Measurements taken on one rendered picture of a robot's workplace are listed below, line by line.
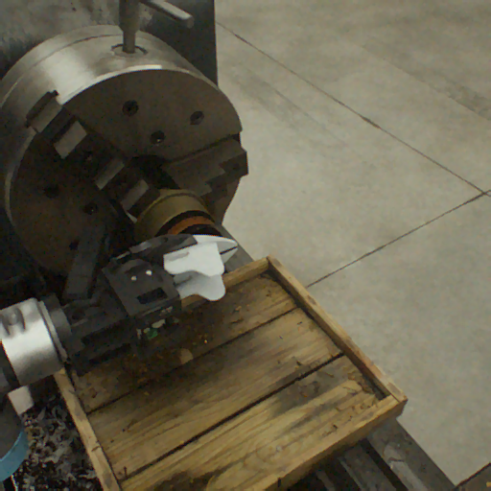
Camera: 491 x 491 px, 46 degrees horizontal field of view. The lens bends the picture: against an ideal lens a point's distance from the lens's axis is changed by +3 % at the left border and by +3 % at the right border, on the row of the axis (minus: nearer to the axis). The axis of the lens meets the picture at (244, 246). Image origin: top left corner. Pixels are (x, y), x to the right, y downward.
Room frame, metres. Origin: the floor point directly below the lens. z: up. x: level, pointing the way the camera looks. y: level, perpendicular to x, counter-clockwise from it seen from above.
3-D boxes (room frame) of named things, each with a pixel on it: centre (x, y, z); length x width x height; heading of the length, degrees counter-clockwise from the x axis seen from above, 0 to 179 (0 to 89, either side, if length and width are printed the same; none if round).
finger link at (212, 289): (0.43, 0.04, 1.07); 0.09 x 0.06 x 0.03; 121
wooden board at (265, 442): (0.42, 0.03, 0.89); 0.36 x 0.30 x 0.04; 122
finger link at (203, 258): (0.43, 0.04, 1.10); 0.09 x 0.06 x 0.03; 121
